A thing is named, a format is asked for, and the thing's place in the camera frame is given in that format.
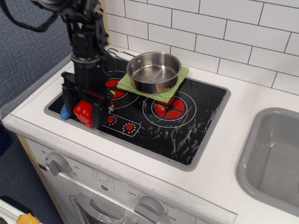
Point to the black toy stovetop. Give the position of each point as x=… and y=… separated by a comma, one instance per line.
x=175, y=133

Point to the grey right oven knob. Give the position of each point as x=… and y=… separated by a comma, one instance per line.
x=149, y=209

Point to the white toy oven door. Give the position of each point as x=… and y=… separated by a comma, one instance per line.
x=99, y=210

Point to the red toy bell pepper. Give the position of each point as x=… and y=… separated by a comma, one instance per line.
x=83, y=110

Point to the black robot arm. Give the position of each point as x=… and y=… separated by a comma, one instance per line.
x=88, y=37

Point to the grey left oven knob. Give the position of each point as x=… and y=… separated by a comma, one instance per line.
x=56, y=163

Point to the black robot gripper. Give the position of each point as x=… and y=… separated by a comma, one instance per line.
x=87, y=78

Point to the blue handled metal spoon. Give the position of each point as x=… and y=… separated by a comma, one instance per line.
x=63, y=113

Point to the green dish cloth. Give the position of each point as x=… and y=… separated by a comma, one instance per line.
x=126, y=83

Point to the grey toy sink basin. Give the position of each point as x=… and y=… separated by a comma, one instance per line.
x=268, y=169

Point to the small steel pot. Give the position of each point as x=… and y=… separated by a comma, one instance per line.
x=151, y=72

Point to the grey oven knob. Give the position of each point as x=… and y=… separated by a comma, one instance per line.
x=149, y=209
x=56, y=163

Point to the yellow object at corner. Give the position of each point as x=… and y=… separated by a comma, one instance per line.
x=27, y=219

